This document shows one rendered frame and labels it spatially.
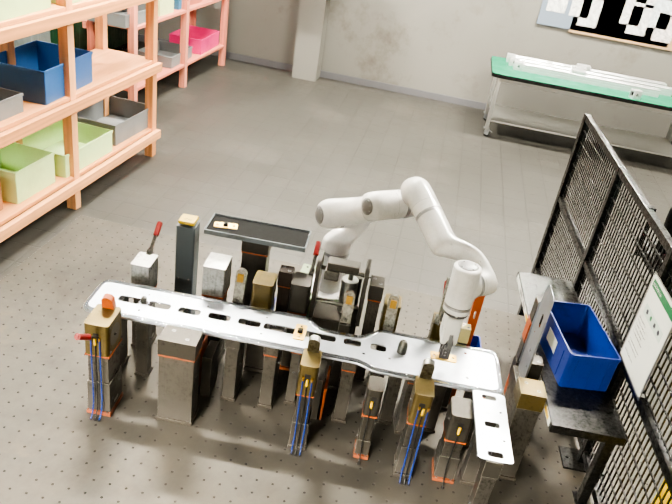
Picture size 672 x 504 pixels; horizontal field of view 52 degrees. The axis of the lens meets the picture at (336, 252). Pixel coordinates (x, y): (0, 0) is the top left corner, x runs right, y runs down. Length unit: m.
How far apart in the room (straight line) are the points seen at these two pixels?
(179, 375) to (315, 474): 0.53
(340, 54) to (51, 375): 6.77
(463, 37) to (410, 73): 0.75
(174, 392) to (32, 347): 0.64
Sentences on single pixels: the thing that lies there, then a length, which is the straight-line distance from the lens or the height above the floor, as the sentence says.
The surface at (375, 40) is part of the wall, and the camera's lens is 8.65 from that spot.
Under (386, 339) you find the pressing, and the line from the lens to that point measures 2.33.
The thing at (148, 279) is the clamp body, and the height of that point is 1.01.
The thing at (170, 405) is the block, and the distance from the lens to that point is 2.33.
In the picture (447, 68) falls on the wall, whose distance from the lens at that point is 8.64.
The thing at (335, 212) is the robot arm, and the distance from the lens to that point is 2.61.
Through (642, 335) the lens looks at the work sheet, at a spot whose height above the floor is 1.28.
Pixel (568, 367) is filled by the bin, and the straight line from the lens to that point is 2.28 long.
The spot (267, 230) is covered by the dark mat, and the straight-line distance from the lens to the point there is 2.52.
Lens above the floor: 2.36
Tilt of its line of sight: 29 degrees down
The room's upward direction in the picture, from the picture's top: 10 degrees clockwise
